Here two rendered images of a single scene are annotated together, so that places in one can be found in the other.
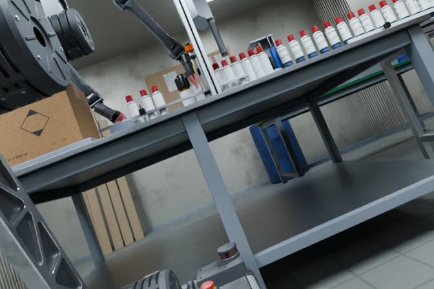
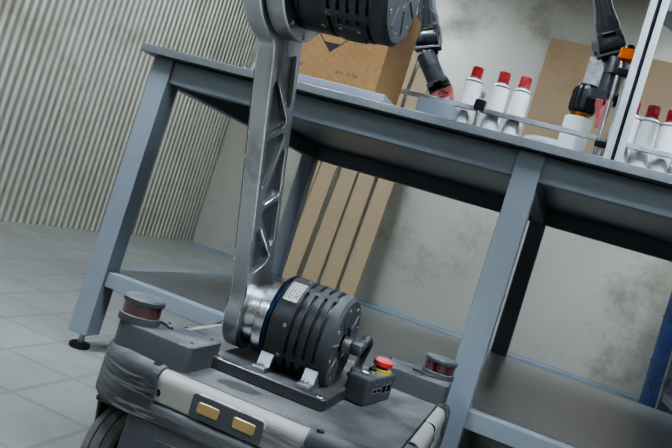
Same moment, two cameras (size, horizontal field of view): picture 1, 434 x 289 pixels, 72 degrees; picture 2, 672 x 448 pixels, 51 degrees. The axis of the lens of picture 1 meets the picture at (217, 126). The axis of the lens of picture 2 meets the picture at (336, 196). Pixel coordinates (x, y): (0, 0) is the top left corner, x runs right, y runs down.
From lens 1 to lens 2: 0.51 m
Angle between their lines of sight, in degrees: 24
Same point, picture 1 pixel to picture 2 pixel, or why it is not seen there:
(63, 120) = (369, 51)
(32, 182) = not seen: hidden behind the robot
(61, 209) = not seen: hidden behind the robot
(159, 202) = (415, 272)
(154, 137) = (462, 152)
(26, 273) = (249, 186)
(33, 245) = (267, 167)
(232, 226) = (472, 347)
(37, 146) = (319, 63)
